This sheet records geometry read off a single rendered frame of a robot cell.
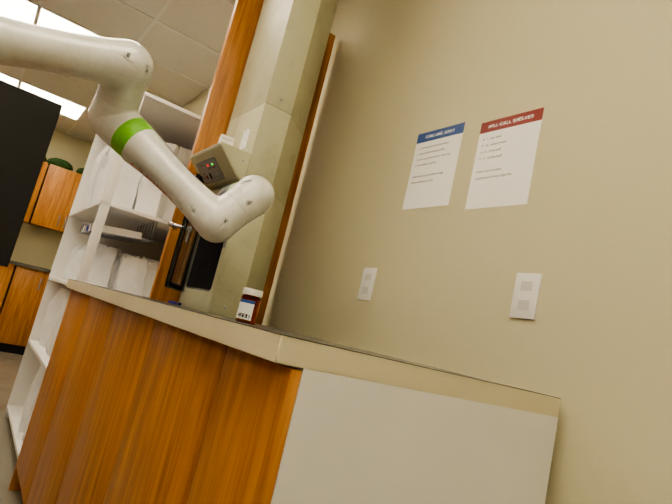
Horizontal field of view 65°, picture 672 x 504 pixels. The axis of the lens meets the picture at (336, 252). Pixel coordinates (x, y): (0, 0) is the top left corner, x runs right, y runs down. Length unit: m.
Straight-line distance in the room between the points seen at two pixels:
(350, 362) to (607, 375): 0.61
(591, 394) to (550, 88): 0.80
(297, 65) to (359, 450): 1.53
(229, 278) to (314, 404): 1.09
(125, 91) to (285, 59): 0.74
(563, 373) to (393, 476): 0.52
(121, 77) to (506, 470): 1.25
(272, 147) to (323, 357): 1.26
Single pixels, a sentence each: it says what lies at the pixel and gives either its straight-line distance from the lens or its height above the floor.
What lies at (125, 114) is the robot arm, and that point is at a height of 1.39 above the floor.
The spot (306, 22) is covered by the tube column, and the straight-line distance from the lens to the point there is 2.16.
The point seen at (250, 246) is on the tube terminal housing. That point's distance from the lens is 1.87.
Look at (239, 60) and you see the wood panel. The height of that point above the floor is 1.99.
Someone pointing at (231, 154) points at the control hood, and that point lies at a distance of 1.87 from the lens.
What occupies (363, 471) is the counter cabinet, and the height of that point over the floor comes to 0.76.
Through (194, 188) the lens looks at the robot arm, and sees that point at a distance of 1.40.
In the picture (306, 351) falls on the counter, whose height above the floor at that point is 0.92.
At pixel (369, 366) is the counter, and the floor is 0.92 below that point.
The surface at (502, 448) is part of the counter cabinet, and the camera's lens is 1.12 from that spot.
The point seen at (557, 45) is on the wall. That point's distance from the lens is 1.65.
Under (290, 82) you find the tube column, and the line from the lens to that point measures 2.04.
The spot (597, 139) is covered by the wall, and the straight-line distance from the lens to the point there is 1.43.
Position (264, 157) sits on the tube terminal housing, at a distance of 1.92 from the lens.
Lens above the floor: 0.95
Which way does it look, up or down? 9 degrees up
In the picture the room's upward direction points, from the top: 13 degrees clockwise
